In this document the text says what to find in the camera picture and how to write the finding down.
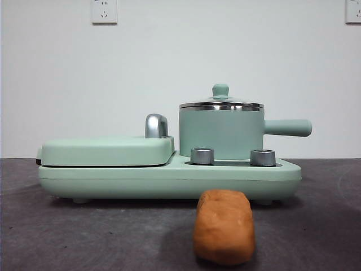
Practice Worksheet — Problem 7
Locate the mint green breakfast machine base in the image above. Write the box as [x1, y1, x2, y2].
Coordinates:
[38, 150, 302, 206]

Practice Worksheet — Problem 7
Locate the brown potato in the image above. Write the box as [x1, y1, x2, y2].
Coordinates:
[192, 189, 256, 266]

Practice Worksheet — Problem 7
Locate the mint green handled pot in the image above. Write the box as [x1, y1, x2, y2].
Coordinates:
[178, 106, 313, 159]

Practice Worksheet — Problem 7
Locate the glass lid with green knob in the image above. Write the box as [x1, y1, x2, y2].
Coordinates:
[179, 83, 265, 110]

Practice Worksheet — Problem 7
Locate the mint green hinged grill cover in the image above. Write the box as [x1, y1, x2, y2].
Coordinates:
[36, 113, 175, 167]

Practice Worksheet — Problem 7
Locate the white wall socket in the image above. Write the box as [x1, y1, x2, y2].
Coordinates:
[345, 0, 361, 25]
[91, 0, 118, 25]

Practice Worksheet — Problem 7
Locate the silver control knob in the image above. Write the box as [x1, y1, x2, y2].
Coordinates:
[250, 148, 276, 167]
[190, 147, 215, 165]

